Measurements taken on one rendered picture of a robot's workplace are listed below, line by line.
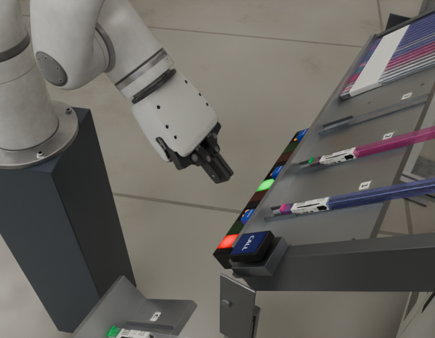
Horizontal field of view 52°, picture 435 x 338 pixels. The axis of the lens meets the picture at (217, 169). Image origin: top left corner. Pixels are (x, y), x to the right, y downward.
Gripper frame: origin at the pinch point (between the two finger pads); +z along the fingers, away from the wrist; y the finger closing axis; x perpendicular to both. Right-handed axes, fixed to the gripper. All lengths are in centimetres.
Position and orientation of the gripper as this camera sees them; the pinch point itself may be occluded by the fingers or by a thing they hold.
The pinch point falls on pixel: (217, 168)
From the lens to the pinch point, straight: 66.7
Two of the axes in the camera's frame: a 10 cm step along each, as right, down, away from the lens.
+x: 6.4, -2.0, -7.4
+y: -5.0, 6.2, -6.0
